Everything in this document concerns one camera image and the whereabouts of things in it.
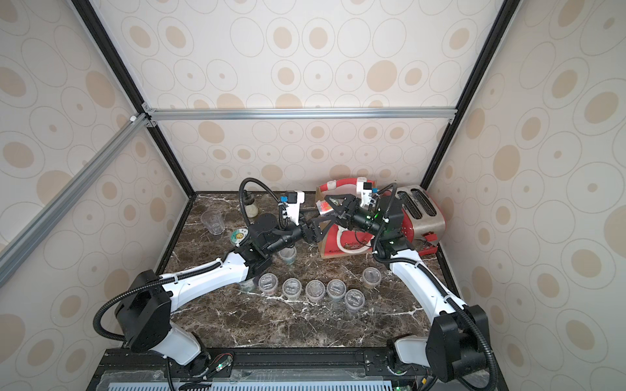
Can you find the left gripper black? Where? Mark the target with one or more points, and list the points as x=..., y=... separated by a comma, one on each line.
x=307, y=231

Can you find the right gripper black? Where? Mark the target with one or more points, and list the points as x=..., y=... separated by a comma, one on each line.
x=347, y=210

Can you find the red burlap canvas bag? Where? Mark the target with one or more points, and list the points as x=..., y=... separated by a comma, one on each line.
x=341, y=242

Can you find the seed jar sunflower label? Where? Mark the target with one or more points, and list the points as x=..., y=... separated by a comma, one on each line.
x=238, y=236

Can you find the seed jar green label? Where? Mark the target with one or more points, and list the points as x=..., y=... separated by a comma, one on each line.
x=288, y=255

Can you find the small jar red label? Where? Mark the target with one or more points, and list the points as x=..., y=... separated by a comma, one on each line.
x=268, y=284

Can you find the seed jar orange label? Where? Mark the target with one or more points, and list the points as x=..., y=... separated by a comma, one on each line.
x=292, y=289

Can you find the seed jar yellow label back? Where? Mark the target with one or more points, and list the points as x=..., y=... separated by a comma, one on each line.
x=371, y=277

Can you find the seed jar red label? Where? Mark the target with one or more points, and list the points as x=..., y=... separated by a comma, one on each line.
x=336, y=290

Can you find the wide jar purple flower label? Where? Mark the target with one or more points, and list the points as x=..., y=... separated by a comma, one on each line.
x=248, y=286

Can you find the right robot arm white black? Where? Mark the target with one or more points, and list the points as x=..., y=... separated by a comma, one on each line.
x=458, y=344

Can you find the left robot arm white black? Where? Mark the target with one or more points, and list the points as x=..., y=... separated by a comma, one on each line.
x=141, y=316

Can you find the glass sugar jar black lid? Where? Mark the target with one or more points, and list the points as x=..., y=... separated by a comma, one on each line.
x=250, y=205

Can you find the clear plastic cup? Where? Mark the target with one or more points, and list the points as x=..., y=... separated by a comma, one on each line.
x=214, y=222

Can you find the red silver toaster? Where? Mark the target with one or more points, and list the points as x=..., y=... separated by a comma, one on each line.
x=424, y=224

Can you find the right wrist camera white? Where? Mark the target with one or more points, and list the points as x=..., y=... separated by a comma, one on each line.
x=366, y=190

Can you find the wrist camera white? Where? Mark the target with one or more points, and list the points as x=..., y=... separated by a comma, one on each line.
x=290, y=204
x=366, y=190

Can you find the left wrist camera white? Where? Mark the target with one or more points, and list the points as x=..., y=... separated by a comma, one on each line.
x=290, y=204

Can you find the horizontal aluminium rail back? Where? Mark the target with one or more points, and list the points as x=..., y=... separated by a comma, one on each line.
x=301, y=114

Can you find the aluminium rail left wall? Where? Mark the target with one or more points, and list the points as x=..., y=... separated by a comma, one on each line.
x=18, y=251

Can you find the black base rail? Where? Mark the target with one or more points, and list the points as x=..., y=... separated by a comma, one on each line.
x=352, y=368

